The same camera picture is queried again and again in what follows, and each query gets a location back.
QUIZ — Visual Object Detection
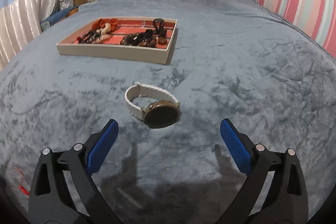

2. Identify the brown wooden bead bracelet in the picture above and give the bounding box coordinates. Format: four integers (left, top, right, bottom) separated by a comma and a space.
119, 29, 168, 48

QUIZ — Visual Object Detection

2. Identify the white strap gold watch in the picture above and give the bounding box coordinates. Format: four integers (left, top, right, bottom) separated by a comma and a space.
124, 82, 181, 128

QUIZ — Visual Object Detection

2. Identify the grey plush bed blanket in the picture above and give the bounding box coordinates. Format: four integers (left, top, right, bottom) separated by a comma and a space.
1, 0, 335, 223

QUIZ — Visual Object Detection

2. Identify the blue folded cloth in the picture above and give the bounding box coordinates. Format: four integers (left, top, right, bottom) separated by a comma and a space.
40, 6, 79, 31

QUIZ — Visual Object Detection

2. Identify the white tray red lining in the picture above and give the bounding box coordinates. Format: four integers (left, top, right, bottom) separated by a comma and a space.
57, 16, 177, 64

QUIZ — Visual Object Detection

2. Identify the white striped curtain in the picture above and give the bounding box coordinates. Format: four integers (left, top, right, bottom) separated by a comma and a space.
1, 0, 59, 69

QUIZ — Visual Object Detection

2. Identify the orange scrunchie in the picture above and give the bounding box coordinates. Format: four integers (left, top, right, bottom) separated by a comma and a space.
91, 18, 118, 32

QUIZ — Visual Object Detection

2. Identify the cream scrunchie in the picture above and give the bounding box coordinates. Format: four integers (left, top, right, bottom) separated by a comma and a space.
92, 23, 111, 44

